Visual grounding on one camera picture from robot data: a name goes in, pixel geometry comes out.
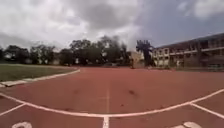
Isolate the red running track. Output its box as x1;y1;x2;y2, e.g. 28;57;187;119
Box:
0;66;224;128

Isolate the brown multi-storey building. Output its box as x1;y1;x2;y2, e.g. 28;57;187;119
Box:
152;32;224;70

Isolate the green grass field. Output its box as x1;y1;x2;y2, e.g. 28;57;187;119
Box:
0;63;79;83

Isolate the row of trees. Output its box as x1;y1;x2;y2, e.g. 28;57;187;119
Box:
0;34;131;67

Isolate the small pale building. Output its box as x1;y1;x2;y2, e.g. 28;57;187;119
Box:
128;50;146;68

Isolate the dark palm-like tree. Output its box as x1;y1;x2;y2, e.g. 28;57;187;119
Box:
135;39;156;68

